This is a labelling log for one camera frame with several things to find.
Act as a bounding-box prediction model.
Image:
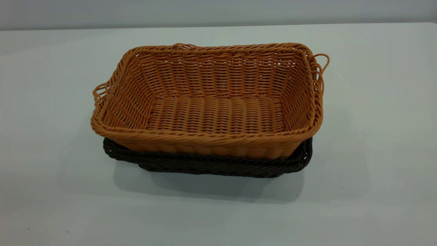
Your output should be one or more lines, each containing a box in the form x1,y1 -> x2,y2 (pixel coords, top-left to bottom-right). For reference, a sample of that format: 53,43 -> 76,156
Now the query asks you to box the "orange wicker basket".
90,42 -> 330,160

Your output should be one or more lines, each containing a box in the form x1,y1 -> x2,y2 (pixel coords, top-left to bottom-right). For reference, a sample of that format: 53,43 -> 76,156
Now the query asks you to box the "black wicker basket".
103,137 -> 313,178

